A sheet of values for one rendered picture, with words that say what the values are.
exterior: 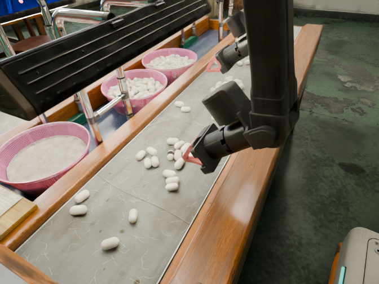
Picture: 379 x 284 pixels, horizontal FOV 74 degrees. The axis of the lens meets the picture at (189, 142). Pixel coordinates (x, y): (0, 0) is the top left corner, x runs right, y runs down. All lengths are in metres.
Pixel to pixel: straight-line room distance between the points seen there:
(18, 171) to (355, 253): 1.18
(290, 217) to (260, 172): 0.92
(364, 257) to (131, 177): 0.90
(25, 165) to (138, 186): 0.36
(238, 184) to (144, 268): 0.27
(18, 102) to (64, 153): 0.46
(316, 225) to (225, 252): 1.09
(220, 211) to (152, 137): 0.35
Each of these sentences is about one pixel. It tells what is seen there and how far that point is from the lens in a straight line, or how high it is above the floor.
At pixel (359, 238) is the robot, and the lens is 1.25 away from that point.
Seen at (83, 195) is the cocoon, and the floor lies 0.76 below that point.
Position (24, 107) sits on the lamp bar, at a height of 1.06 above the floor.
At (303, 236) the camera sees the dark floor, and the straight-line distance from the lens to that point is 1.50.
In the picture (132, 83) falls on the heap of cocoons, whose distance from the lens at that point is 1.14.
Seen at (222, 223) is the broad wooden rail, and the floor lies 0.76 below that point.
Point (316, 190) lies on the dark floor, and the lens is 1.72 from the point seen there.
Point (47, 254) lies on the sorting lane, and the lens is 0.63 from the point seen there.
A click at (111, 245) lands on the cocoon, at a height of 0.76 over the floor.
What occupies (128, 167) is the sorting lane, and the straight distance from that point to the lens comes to 0.72.
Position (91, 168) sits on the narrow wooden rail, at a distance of 0.71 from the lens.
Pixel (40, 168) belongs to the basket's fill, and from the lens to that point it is 0.83.
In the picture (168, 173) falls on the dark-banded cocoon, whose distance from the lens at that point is 0.65.
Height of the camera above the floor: 1.23
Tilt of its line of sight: 40 degrees down
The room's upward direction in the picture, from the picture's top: 3 degrees counter-clockwise
